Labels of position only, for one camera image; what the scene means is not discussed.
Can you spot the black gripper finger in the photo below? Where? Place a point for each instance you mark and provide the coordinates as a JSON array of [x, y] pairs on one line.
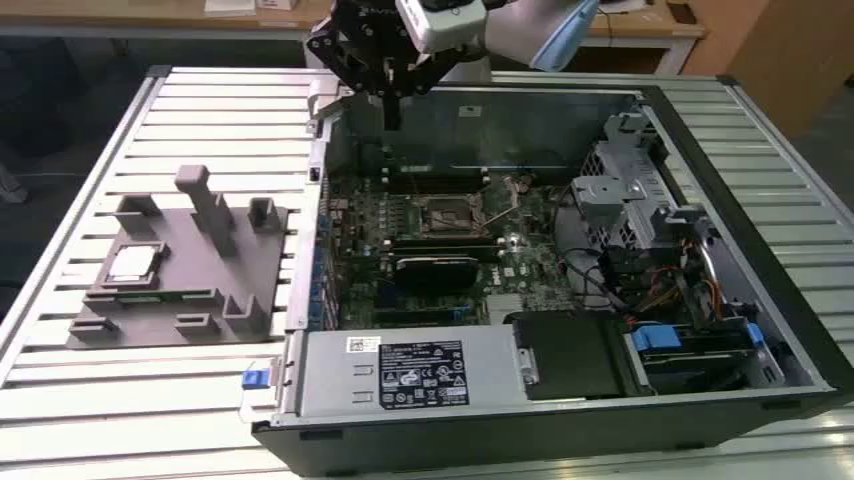
[[428, 75], [337, 55]]

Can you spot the silver CPU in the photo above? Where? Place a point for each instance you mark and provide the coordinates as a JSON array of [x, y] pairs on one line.
[[135, 265]]

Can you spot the CPU socket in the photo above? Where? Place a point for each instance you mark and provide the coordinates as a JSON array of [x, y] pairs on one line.
[[448, 215]]

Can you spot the white box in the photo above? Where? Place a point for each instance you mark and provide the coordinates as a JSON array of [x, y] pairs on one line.
[[277, 4], [230, 6]]

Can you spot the wooden desk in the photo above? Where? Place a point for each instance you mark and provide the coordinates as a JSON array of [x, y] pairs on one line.
[[134, 17], [641, 27]]

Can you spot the green motherboard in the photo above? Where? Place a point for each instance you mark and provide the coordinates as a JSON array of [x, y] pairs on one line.
[[534, 235]]

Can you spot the silver metal drive cage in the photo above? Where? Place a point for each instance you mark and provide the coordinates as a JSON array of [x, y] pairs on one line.
[[610, 190]]

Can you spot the black graphics card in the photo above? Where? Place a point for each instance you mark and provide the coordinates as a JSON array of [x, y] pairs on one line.
[[434, 272]]

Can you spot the black phone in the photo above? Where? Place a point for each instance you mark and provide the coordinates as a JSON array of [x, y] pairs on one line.
[[683, 12]]

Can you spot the dark chair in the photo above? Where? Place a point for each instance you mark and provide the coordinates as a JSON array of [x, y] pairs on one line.
[[41, 95]]

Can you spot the silver chipset heat sink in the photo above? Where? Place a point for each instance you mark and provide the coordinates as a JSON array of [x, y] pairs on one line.
[[505, 307]]

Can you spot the black expansion slot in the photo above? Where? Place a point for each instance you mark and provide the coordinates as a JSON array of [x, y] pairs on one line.
[[414, 316]]

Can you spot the grey parts rack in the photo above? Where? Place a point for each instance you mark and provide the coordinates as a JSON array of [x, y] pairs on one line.
[[187, 280]]

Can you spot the wooden cabinet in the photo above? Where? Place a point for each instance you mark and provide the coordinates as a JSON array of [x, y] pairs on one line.
[[788, 60]]

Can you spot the green RAM stick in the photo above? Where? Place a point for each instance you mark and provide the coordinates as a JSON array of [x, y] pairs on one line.
[[167, 297]]

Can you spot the white chair base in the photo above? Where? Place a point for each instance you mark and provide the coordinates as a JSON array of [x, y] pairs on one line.
[[14, 187]]

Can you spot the black drive box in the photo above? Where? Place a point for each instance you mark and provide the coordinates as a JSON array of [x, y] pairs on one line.
[[574, 355]]

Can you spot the silver power supply unit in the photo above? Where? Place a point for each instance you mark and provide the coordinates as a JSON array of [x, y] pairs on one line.
[[321, 370]]

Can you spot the blue disk carrier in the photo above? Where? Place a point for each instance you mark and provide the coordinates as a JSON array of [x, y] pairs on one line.
[[650, 340]]

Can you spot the blue case latch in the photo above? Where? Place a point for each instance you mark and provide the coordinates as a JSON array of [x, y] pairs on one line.
[[256, 380]]

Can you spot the small blue latch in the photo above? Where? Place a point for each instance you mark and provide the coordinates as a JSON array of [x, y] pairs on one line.
[[755, 335]]

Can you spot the black PC case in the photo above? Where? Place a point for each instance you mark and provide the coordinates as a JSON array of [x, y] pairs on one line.
[[468, 445]]

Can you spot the silver disk bay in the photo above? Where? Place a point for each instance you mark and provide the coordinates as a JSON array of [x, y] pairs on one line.
[[768, 370]]

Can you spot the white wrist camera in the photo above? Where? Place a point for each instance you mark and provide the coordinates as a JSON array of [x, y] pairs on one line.
[[448, 25]]

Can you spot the grey plastic bracket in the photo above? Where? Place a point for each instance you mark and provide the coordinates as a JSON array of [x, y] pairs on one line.
[[628, 125], [677, 215]]

